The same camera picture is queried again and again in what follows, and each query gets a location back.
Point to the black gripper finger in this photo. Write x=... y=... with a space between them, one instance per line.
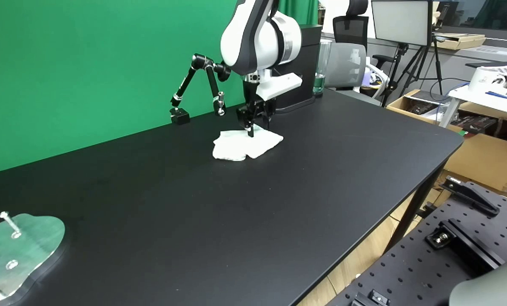
x=244 y=120
x=263 y=116

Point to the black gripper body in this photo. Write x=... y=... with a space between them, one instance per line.
x=252 y=101

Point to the white cloth green floral print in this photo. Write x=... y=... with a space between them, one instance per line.
x=237 y=149

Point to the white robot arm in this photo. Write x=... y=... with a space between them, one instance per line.
x=254 y=40

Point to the white crumpled object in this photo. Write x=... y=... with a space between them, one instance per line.
x=492 y=77

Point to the clear glass cylinder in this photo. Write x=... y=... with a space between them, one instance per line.
x=321 y=86

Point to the grey office chair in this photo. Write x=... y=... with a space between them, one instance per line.
x=344 y=65

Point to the black office chair with headrest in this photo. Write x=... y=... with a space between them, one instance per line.
x=351 y=28

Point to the wooden tray box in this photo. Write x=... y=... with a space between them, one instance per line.
x=401 y=105

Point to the black tripod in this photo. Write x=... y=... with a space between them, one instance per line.
x=402 y=50

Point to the white projection board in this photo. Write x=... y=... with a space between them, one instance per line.
x=401 y=23

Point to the black table leg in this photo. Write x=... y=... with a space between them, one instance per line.
x=412 y=210

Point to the green screen backdrop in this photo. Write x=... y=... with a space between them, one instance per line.
x=67 y=69

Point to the flat cardboard box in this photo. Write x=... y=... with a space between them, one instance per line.
x=460 y=42

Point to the small black mounting block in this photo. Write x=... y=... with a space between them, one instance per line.
x=378 y=297

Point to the black perforated breadboard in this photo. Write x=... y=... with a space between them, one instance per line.
x=412 y=273

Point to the white desk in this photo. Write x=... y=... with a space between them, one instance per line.
x=486 y=101

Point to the large cardboard box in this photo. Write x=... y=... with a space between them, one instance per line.
x=486 y=162

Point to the black clamp with silver screw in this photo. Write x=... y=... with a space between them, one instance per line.
x=463 y=244

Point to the tall white plastic screw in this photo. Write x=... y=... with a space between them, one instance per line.
x=9 y=224

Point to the clear acrylic plate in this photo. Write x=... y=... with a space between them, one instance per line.
x=21 y=249

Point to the short white plastic screw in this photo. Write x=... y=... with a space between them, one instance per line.
x=11 y=264

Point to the black robot base pedestal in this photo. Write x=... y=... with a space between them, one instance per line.
x=312 y=62

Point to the black angled bracket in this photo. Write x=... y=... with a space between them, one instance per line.
x=469 y=196

